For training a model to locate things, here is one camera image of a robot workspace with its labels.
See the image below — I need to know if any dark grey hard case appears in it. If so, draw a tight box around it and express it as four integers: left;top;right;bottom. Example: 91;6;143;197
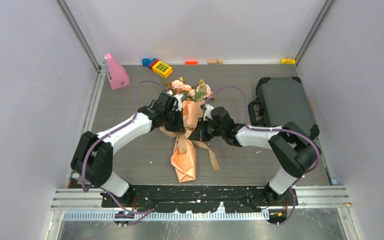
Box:
248;76;320;140

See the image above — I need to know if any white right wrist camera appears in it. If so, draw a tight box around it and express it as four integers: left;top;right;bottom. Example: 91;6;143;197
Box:
200;103;214;121

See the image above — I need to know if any pink and brown rose stem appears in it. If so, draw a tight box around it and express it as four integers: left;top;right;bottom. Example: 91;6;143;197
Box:
189;79;217;102

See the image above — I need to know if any peach wrapping paper sheet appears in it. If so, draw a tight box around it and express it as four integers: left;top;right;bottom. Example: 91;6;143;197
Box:
170;100;204;183

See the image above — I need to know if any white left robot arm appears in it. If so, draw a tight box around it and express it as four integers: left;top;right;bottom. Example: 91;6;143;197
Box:
70;91;185;207

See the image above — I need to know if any blue toy brick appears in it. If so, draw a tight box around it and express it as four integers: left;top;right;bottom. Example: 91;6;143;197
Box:
142;58;156;68

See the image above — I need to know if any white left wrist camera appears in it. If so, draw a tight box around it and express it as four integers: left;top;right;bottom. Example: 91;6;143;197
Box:
173;94;185;112

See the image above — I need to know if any yellow toy brick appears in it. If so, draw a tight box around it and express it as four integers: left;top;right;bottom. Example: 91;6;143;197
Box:
152;60;173;78

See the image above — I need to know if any pink plastic wedge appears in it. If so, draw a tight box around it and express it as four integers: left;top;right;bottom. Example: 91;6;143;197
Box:
104;52;131;90

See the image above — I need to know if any tan ribbon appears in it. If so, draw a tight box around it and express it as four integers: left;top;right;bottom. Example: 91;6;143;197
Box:
158;125;221;172

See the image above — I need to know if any yellow corner block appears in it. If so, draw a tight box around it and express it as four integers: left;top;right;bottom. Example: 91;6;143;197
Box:
280;58;296;65

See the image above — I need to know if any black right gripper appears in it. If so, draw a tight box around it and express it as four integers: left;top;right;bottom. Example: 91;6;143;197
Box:
189;117;225;142

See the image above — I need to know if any orange flat block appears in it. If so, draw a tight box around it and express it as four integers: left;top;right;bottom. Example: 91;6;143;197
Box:
184;60;199;65

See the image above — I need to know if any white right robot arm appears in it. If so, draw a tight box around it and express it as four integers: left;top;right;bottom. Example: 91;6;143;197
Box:
188;104;321;205

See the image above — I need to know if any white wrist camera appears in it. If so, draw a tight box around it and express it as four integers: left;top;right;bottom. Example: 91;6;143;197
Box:
173;94;185;112
200;103;214;121

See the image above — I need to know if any red toy brick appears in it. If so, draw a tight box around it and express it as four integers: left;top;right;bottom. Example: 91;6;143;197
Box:
149;59;159;70

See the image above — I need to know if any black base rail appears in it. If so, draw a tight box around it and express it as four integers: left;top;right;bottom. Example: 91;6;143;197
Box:
101;185;298;214

